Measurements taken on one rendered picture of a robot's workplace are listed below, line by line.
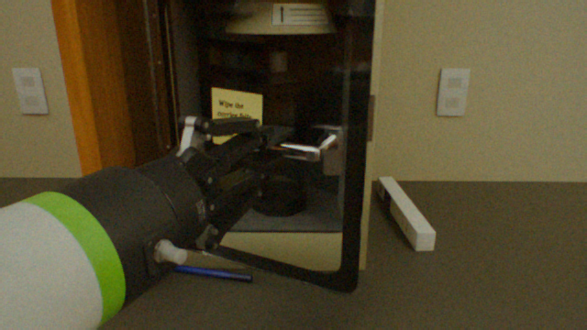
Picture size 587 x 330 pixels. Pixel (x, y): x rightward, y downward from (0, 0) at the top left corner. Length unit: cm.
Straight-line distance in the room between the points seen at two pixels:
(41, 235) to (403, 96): 93
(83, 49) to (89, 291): 37
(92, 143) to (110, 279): 35
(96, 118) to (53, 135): 66
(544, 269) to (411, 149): 45
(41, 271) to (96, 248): 3
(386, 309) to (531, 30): 76
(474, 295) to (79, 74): 63
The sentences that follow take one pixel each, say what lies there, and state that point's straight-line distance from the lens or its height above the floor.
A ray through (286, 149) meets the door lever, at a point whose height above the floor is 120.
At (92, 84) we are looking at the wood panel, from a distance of 59.
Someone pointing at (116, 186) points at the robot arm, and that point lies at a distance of 30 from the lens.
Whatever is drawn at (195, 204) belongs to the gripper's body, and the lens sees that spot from 33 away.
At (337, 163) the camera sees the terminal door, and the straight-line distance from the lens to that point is 51.
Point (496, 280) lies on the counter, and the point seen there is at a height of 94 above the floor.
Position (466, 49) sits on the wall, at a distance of 111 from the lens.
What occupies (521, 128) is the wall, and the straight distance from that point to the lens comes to 121.
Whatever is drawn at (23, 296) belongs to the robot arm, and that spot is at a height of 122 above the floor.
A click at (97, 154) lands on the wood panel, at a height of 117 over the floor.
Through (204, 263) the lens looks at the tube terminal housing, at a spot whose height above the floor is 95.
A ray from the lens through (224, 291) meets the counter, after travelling 69.
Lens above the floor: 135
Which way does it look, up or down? 21 degrees down
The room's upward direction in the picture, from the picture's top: straight up
